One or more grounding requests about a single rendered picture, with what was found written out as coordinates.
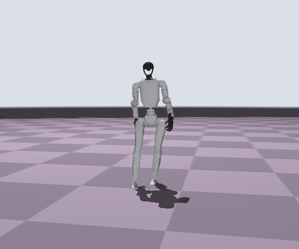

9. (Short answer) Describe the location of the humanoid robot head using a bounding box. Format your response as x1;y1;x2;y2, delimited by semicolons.
143;62;154;80

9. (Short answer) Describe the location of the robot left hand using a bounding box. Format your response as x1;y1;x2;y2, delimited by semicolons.
165;113;174;132

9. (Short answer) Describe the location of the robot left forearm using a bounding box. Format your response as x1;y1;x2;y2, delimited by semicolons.
165;101;174;117

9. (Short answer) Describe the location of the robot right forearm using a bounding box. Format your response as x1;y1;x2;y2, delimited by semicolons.
131;106;139;120

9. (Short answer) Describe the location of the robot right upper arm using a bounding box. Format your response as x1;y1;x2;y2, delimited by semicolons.
131;82;140;106

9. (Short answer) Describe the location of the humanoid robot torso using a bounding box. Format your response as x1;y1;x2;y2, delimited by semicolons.
139;78;159;127

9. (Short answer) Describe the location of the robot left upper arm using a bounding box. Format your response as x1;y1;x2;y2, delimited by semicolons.
158;80;170;104

